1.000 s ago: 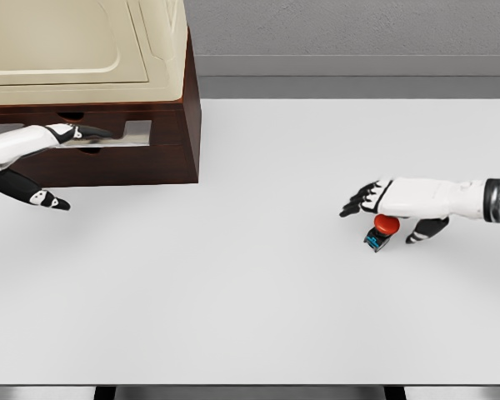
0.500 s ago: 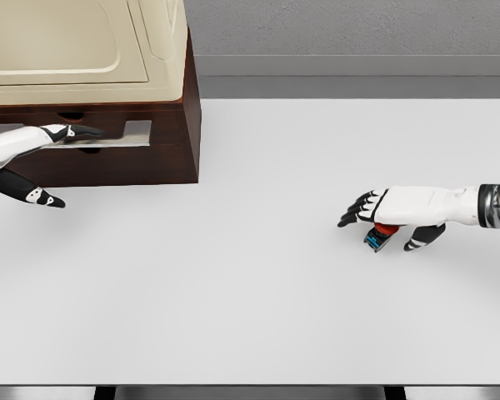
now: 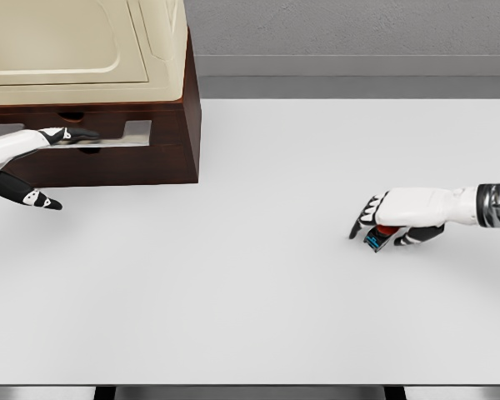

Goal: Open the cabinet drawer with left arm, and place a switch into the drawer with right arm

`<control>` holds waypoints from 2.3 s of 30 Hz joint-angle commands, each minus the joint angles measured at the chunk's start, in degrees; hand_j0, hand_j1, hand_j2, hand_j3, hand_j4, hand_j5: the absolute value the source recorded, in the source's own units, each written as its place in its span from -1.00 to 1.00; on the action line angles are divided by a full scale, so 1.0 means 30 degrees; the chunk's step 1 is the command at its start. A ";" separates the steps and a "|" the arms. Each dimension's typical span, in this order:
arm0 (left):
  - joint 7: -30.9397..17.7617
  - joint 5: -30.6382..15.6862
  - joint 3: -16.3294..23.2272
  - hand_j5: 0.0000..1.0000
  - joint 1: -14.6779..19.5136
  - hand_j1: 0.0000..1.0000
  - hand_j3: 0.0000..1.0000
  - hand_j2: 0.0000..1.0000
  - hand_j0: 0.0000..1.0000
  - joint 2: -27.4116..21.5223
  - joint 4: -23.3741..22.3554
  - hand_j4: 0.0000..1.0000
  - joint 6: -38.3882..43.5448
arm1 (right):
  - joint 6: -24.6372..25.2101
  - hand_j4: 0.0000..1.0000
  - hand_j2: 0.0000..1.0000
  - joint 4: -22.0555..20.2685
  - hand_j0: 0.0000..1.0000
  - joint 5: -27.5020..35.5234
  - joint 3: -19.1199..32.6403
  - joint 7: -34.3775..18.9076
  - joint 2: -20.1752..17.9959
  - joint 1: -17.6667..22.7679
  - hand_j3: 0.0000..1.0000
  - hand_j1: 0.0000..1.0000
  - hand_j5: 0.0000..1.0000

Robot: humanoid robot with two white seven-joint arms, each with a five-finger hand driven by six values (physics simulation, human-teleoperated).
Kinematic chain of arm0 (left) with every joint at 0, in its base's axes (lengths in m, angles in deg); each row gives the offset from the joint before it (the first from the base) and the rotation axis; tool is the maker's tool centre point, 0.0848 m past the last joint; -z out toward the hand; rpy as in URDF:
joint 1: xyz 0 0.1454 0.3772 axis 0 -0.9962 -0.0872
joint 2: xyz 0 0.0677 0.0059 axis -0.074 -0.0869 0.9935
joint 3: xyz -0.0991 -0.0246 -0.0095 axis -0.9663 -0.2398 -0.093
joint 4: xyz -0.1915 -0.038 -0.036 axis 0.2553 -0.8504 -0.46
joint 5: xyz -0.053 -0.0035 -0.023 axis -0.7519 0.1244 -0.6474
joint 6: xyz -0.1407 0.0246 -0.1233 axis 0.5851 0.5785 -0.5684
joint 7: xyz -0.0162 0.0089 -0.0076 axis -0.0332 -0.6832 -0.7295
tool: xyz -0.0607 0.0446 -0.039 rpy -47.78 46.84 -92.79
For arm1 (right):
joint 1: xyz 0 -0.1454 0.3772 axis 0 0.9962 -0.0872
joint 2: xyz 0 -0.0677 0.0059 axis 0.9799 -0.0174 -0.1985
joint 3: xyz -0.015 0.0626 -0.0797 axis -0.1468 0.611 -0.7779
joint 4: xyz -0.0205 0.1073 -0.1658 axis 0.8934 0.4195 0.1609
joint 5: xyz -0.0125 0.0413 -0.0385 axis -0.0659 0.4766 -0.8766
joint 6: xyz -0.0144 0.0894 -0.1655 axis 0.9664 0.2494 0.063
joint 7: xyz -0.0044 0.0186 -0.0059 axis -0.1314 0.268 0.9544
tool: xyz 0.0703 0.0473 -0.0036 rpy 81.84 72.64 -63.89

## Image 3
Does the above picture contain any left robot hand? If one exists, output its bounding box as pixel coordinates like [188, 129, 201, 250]
[0, 126, 100, 211]

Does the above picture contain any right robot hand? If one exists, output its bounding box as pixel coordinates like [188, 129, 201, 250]
[348, 187, 456, 248]

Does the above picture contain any brown drawer with metal handle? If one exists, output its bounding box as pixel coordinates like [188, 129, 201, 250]
[0, 111, 188, 149]

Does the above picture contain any brown wooden cabinet cream top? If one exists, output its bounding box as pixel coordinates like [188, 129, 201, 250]
[0, 0, 203, 189]

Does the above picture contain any brown drawer without handle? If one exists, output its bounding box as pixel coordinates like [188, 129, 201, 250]
[0, 144, 198, 187]

